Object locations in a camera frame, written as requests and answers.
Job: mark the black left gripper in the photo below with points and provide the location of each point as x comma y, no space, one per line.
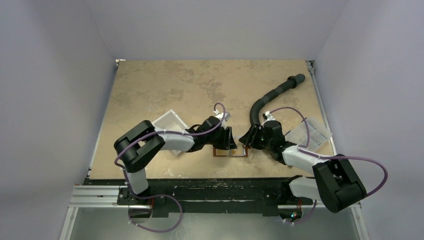
224,144

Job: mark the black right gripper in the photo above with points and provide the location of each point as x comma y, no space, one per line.
256,136

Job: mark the brown leather card holder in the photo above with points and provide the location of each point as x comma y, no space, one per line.
240,151

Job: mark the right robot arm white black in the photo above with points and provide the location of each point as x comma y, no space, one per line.
334,182

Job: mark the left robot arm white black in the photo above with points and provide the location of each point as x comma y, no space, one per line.
141,144

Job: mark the clear plastic bin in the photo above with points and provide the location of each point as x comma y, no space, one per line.
174,128

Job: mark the clear plastic screw organizer box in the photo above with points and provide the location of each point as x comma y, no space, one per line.
318,136

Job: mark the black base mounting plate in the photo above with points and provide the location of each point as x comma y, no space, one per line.
265,196

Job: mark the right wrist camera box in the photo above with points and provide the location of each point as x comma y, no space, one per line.
267,116

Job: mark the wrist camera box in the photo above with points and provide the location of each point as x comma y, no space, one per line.
267,116
222,115

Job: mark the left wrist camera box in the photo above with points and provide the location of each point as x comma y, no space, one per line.
222,115

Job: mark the aluminium rail at table edge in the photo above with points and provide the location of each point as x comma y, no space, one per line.
311,105

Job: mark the aluminium front frame rail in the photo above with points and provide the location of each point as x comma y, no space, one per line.
84,196

